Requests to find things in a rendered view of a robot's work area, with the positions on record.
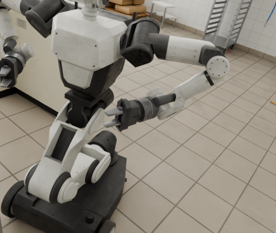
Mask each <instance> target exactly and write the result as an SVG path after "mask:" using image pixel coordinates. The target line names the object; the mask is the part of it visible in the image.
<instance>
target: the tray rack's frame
mask: <svg viewBox="0 0 276 233"><path fill-rule="evenodd" d="M243 1H244V0H241V3H240V6H239V8H238V11H237V13H236V16H235V19H234V22H233V25H232V27H231V30H230V33H229V36H228V38H224V37H221V36H218V35H217V34H218V32H219V29H220V26H221V23H222V20H223V17H224V14H225V11H226V9H227V6H228V2H229V0H227V3H226V6H225V9H224V12H223V14H222V18H221V21H220V23H219V26H218V29H217V32H216V35H214V34H213V35H210V36H208V37H205V33H206V31H207V30H206V29H207V28H208V23H209V21H210V18H211V13H212V12H213V8H214V5H215V2H216V0H214V1H213V5H212V8H211V11H210V14H209V17H208V21H207V24H206V27H205V30H204V34H203V37H202V40H203V41H208V42H211V43H212V44H214V45H217V46H220V47H223V48H224V49H225V48H226V49H227V48H228V47H229V46H232V45H233V44H234V46H235V44H236V42H235V41H233V40H230V41H229V39H230V36H231V33H232V31H233V28H234V25H235V22H236V20H237V17H238V15H239V12H240V9H241V6H242V4H243ZM225 41H226V42H225ZM233 48H234V47H233Z"/></svg>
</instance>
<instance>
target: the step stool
mask: <svg viewBox="0 0 276 233"><path fill-rule="evenodd" d="M152 3H153V4H152V9H151V13H150V18H151V17H152V14H159V15H161V19H160V23H161V22H162V25H161V29H162V27H163V22H164V20H165V19H175V20H174V25H173V28H174V27H175V23H176V20H177V17H176V16H173V15H170V14H168V13H166V10H167V8H175V6H173V5H170V4H168V3H165V2H162V1H153V2H152ZM154 4H157V5H160V6H162V7H165V11H164V12H153V7H154ZM162 18H163V19H162Z"/></svg>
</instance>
